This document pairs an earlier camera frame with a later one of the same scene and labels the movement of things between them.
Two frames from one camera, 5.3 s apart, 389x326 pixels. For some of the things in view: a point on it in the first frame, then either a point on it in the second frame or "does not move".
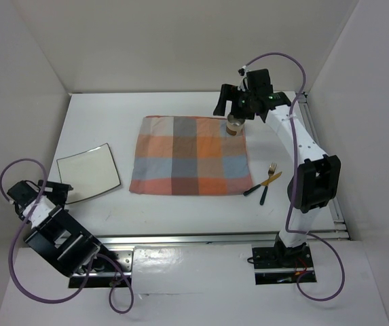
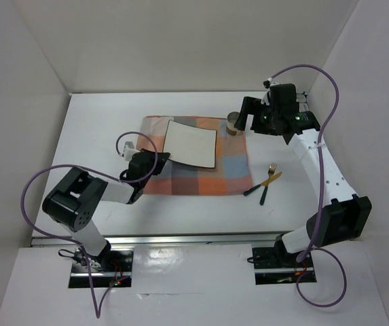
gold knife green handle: (265, 183) does not move
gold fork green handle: (271, 170) does not move
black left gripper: (59, 191) -> (161, 159)
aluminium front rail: (125, 242) does not move
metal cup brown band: (235, 126) does not move
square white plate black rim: (89, 173) -> (191, 144)
